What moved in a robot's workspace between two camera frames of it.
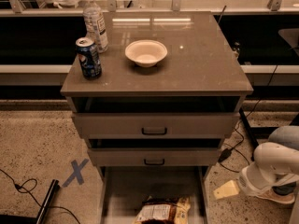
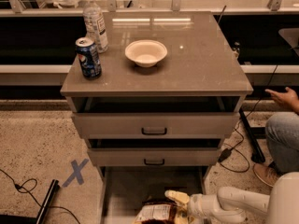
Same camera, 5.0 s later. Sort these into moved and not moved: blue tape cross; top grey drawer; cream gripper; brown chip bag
Moved: cream gripper
Not moved: top grey drawer; blue tape cross; brown chip bag
